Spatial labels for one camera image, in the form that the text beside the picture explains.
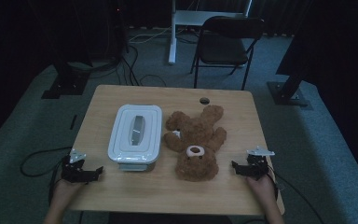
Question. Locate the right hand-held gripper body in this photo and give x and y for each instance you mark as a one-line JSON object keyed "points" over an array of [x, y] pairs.
{"points": [[256, 168]]}

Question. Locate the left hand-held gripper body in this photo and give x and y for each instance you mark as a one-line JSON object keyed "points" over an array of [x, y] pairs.
{"points": [[73, 174]]}

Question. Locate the translucent brown storage box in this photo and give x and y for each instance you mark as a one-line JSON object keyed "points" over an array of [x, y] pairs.
{"points": [[135, 167]]}

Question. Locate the brown teddy bear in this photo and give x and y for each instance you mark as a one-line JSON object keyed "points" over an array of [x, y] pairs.
{"points": [[195, 140]]}

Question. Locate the white container lid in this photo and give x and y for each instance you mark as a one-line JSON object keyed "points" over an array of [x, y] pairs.
{"points": [[135, 133]]}

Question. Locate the person's left hand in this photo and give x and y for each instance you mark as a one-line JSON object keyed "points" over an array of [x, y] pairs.
{"points": [[63, 193]]}

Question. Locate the person's right hand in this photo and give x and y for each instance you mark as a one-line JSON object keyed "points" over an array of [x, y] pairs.
{"points": [[262, 189]]}

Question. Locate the small black floor strip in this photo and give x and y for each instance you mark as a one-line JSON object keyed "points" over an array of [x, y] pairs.
{"points": [[73, 122]]}

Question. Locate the black metal stand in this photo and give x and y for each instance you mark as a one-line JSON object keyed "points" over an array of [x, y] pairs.
{"points": [[65, 82], [287, 93]]}

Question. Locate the person's dark clothing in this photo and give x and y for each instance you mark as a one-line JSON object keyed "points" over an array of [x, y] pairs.
{"points": [[167, 218]]}

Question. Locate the black folding chair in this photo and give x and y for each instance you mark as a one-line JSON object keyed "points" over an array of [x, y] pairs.
{"points": [[222, 46]]}

